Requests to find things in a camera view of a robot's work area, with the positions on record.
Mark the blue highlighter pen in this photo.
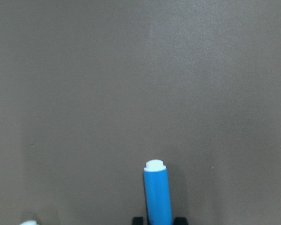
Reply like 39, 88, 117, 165
143, 159, 173, 225

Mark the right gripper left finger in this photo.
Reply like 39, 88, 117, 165
132, 217, 144, 225

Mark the green highlighter pen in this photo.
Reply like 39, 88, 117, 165
20, 220, 38, 225

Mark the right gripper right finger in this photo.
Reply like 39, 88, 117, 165
173, 217, 189, 225

